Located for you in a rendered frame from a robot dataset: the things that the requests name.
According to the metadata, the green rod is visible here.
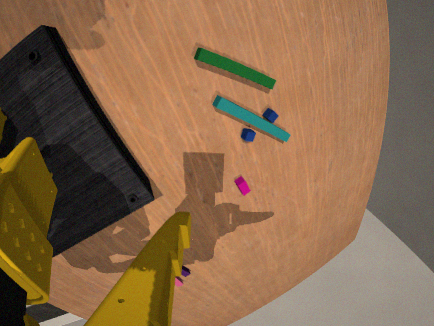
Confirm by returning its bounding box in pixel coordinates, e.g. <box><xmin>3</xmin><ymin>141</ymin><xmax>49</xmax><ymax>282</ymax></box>
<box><xmin>194</xmin><ymin>48</ymin><xmax>276</xmax><ymax>89</ymax></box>

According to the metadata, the pink rod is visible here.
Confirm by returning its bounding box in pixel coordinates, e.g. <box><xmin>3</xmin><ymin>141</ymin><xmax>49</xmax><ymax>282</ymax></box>
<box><xmin>175</xmin><ymin>276</ymin><xmax>184</xmax><ymax>287</ymax></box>

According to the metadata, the magenta rectangular block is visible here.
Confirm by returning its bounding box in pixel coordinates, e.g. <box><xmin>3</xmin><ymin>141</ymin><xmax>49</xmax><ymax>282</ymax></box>
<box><xmin>234</xmin><ymin>176</ymin><xmax>251</xmax><ymax>195</ymax></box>

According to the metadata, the turquoise rod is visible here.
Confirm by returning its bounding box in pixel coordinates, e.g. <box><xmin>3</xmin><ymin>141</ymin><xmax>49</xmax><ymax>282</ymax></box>
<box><xmin>212</xmin><ymin>95</ymin><xmax>291</xmax><ymax>142</ymax></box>

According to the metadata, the dark purple rod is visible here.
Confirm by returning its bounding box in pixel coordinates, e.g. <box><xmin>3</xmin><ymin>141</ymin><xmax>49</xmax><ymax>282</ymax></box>
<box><xmin>181</xmin><ymin>265</ymin><xmax>191</xmax><ymax>277</ymax></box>

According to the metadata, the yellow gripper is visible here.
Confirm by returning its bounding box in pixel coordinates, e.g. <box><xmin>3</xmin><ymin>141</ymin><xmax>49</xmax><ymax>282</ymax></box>
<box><xmin>84</xmin><ymin>212</ymin><xmax>191</xmax><ymax>326</ymax></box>

